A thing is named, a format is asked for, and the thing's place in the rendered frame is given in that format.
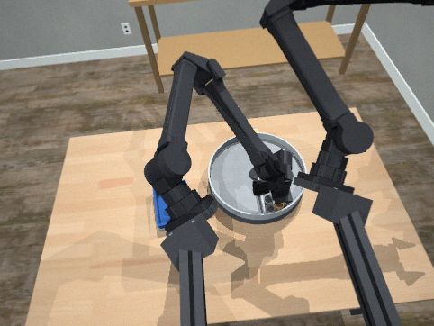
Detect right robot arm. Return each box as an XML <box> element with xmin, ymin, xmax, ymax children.
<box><xmin>259</xmin><ymin>0</ymin><xmax>434</xmax><ymax>194</ymax></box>

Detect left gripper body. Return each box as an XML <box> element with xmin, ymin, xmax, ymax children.
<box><xmin>272</xmin><ymin>186</ymin><xmax>293</xmax><ymax>204</ymax></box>

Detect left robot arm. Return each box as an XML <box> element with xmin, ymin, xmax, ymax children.
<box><xmin>144</xmin><ymin>51</ymin><xmax>294</xmax><ymax>232</ymax></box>

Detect blue open tray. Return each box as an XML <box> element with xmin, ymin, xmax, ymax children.
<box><xmin>152</xmin><ymin>187</ymin><xmax>171</xmax><ymax>229</ymax></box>

